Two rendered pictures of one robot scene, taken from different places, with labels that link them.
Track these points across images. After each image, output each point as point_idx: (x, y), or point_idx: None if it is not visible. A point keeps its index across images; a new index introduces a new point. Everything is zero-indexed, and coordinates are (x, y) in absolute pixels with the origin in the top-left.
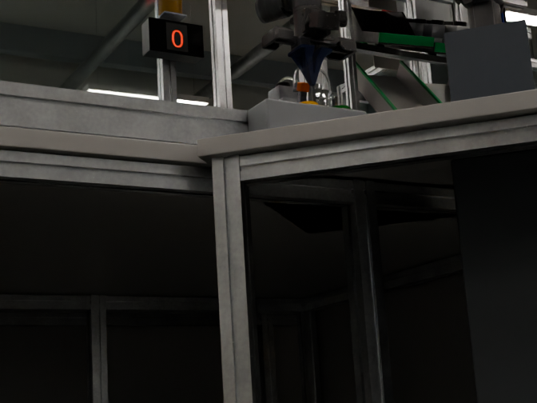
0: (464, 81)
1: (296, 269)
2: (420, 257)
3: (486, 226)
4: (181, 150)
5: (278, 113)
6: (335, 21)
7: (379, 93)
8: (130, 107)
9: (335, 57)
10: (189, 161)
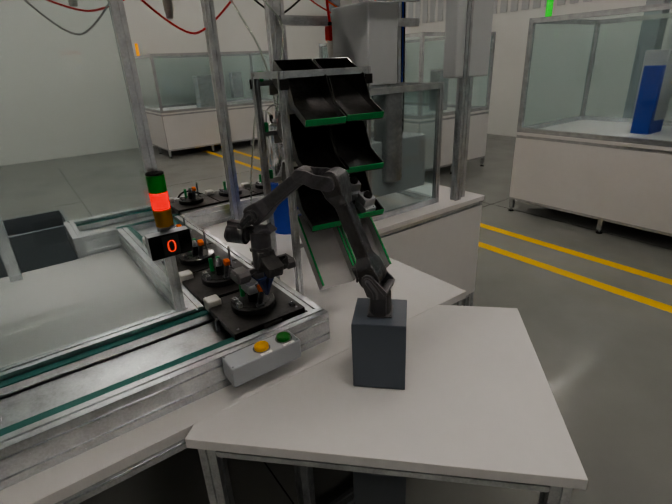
0: (362, 355)
1: None
2: None
3: None
4: (176, 436)
5: (241, 374)
6: (279, 271)
7: (312, 258)
8: (137, 399)
9: None
10: (182, 439)
